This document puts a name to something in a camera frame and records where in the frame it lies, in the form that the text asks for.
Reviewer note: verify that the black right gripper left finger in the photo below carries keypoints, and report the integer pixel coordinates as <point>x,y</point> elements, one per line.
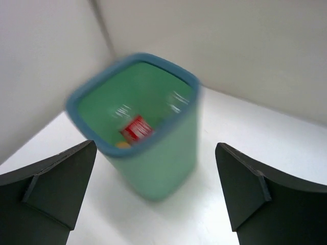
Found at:
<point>41,202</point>

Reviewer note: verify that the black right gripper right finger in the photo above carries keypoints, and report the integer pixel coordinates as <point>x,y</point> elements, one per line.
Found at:
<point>268,206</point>

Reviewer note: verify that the orange juice bottle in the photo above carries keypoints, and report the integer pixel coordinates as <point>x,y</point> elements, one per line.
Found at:
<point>123,145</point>

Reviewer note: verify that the red label water bottle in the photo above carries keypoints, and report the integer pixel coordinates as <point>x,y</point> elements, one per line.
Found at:
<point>131,125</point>

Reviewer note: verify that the green label clear bottle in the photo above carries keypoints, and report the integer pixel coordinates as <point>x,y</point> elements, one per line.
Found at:
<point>174,104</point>

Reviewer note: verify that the green plastic bin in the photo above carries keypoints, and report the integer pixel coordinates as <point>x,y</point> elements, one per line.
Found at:
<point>156,166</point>

